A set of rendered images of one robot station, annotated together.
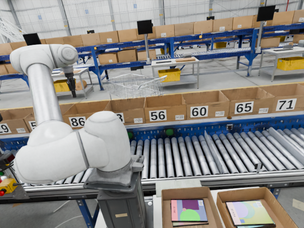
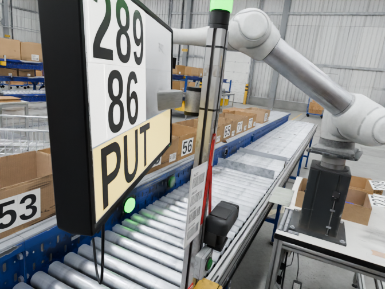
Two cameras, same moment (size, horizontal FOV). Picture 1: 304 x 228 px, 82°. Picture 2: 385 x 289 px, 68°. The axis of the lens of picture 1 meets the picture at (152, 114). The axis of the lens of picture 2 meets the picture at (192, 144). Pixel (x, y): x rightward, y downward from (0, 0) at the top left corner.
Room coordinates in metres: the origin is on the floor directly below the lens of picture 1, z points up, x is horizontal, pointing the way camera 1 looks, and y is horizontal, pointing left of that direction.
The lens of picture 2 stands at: (0.74, 1.70, 1.45)
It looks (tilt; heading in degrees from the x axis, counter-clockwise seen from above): 14 degrees down; 292
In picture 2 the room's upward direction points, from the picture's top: 6 degrees clockwise
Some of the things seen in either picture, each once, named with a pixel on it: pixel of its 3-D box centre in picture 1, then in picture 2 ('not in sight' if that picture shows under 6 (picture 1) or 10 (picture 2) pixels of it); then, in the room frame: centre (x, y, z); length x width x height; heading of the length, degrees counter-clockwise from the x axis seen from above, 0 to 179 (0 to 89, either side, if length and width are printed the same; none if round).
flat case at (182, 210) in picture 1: (187, 210); not in sight; (0.64, -0.14, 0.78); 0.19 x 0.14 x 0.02; 83
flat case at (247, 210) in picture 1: (247, 212); not in sight; (0.58, -0.44, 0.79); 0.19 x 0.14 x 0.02; 86
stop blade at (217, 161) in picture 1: (211, 149); (244, 169); (1.15, -0.46, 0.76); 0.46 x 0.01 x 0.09; 176
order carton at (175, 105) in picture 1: (164, 108); (174, 140); (1.63, -0.14, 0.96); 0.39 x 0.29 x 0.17; 86
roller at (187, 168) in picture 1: (184, 155); (234, 182); (1.17, -0.23, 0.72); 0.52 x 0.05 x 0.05; 176
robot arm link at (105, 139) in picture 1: (106, 138); (342, 116); (0.61, 0.20, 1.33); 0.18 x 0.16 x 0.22; 115
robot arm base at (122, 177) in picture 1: (119, 164); (337, 144); (0.61, 0.17, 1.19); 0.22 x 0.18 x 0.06; 77
